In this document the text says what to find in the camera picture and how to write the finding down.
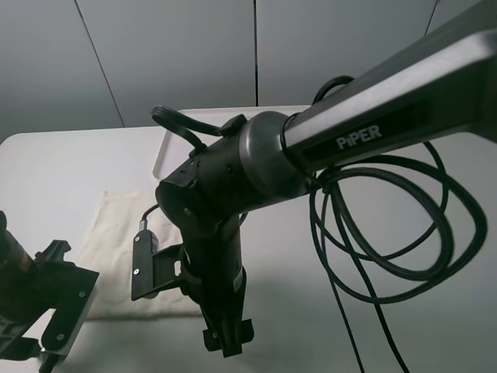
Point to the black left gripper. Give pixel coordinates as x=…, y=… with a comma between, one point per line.
x=13, y=340

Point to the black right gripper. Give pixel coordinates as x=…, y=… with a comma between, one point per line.
x=213, y=276

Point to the cream white towel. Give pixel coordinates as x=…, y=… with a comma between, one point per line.
x=107, y=250

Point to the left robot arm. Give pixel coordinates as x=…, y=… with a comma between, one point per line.
x=7, y=248

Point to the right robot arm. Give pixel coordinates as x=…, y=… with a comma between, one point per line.
x=442, y=84

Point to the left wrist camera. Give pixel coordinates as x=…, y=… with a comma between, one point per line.
x=59, y=336

